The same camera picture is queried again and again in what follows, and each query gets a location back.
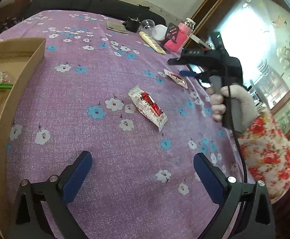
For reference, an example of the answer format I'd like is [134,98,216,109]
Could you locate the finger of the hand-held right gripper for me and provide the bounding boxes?
[168,48,222,66]
[179,70,211,88]

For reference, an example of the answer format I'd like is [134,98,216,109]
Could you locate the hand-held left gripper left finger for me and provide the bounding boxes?
[10,151,93,239]

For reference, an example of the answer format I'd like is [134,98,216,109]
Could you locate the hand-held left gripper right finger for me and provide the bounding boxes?
[193,152,276,239]

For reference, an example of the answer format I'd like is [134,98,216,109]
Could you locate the small white red snack packet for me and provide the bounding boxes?
[164,69,188,89]

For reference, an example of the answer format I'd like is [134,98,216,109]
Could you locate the shallow cardboard box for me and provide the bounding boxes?
[0,37,46,239]

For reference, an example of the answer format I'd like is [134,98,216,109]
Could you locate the floral sleeved right forearm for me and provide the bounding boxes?
[237,110,290,201]

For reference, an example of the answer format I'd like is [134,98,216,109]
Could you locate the person's right hand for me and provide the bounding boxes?
[207,84,259,133]

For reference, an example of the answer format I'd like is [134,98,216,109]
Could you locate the pink plastic jar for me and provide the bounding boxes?
[164,17,196,53]

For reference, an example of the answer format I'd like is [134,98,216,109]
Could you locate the black slotted tool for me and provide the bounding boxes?
[163,23,181,46]

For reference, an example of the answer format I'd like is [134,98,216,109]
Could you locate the white round lid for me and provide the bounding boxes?
[151,24,169,40]

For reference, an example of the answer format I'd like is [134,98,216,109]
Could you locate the purple floral tablecloth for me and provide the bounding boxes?
[0,9,247,239]

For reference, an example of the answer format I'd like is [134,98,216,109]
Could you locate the cream tube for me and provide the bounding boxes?
[138,31,167,55]

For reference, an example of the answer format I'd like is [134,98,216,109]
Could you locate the wooden glass cabinet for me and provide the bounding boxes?
[190,0,290,140]

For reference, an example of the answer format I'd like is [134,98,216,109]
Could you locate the clear plastic cup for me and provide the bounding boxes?
[140,19,156,30]

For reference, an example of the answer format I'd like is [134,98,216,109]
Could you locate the small black device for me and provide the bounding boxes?
[122,16,142,33]

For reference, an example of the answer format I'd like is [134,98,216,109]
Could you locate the olive green pouch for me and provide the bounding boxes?
[107,21,128,34]

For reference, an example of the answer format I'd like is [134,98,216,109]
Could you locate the black leather sofa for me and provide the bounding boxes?
[0,0,167,26]

